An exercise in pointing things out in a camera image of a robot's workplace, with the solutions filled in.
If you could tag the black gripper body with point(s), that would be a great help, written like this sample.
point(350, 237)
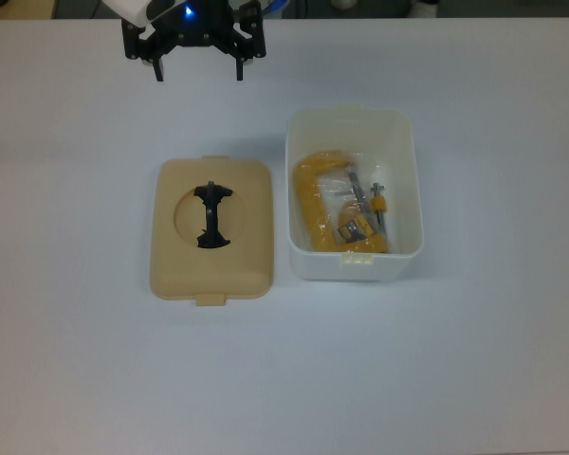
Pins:
point(199, 33)

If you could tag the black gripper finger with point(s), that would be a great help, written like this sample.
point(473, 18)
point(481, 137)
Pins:
point(251, 42)
point(140, 45)

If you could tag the tan plastic case lid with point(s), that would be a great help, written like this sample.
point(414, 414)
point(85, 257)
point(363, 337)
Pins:
point(170, 265)

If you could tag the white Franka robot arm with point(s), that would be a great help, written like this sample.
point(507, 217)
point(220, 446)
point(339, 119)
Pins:
point(133, 9)

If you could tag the white plastic tool case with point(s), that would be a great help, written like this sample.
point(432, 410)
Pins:
point(360, 270)

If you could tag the yellow C-clamp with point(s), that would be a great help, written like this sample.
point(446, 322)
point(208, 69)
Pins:
point(306, 199)

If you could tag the clear plastic bag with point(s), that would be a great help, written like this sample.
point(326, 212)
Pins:
point(334, 187)

